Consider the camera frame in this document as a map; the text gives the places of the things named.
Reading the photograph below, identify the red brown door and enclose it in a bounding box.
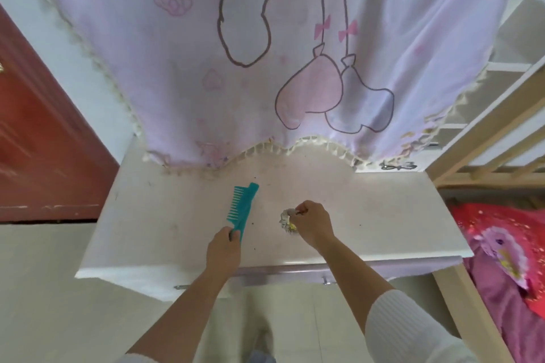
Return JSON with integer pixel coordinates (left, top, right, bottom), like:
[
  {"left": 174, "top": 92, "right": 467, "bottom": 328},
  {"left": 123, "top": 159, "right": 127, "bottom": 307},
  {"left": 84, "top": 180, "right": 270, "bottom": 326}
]
[{"left": 0, "top": 3, "right": 121, "bottom": 223}]

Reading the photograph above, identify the person's left hand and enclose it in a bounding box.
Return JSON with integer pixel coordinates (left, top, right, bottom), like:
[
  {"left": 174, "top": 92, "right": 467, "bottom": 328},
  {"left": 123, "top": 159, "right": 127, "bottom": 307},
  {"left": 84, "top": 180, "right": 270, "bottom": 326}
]
[{"left": 206, "top": 225, "right": 242, "bottom": 277}]

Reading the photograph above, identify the teal tail comb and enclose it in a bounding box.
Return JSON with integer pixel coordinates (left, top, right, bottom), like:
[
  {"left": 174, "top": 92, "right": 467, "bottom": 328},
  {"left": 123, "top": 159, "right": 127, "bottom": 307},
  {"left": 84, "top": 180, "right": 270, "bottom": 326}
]
[{"left": 232, "top": 182, "right": 260, "bottom": 243}]

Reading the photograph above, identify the white dressing table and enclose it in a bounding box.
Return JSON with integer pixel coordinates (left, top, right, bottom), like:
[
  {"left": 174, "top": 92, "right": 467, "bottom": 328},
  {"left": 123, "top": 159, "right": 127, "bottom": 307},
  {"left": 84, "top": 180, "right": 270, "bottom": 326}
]
[{"left": 74, "top": 137, "right": 476, "bottom": 302}]

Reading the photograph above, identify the red patterned bedding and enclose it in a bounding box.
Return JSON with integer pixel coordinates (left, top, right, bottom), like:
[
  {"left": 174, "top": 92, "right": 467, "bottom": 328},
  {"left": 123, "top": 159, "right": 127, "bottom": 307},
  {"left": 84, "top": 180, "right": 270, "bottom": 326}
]
[{"left": 449, "top": 201, "right": 545, "bottom": 313}]

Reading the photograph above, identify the light wooden bed frame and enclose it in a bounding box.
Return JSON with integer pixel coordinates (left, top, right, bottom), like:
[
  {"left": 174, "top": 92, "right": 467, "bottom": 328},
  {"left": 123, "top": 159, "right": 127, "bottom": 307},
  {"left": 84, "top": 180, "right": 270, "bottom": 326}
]
[{"left": 427, "top": 56, "right": 545, "bottom": 363}]

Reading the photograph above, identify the person's right forearm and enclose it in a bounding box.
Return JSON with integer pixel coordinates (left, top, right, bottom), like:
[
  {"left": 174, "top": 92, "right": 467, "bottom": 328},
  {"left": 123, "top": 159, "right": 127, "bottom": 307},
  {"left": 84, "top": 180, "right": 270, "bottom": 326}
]
[{"left": 314, "top": 234, "right": 482, "bottom": 363}]

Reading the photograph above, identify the person's left forearm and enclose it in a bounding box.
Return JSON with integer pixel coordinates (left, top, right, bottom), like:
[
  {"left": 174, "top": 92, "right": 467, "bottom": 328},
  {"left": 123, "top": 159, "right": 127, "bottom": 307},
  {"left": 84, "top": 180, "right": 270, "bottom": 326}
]
[{"left": 115, "top": 267, "right": 235, "bottom": 363}]

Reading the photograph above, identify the bow shaped metal handle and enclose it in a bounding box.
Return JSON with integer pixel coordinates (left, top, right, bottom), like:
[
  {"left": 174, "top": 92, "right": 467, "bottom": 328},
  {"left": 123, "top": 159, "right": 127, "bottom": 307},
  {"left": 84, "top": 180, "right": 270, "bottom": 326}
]
[{"left": 380, "top": 161, "right": 418, "bottom": 172}]

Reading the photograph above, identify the purple cartoon print cloth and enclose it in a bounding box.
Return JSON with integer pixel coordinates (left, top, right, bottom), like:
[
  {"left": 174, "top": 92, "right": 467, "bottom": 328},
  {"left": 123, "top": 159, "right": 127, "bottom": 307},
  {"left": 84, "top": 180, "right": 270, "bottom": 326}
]
[{"left": 8, "top": 0, "right": 527, "bottom": 174}]

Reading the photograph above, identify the white fluffy hair scrunchie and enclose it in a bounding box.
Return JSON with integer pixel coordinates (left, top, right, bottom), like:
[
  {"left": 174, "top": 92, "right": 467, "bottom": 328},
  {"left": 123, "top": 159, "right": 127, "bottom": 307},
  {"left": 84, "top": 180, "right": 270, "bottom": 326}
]
[{"left": 279, "top": 207, "right": 299, "bottom": 227}]

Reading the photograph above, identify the person's right hand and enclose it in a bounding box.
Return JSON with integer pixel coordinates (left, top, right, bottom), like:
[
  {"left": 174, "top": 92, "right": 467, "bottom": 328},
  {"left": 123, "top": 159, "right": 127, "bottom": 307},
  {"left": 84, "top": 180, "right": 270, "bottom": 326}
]
[{"left": 292, "top": 200, "right": 337, "bottom": 252}]

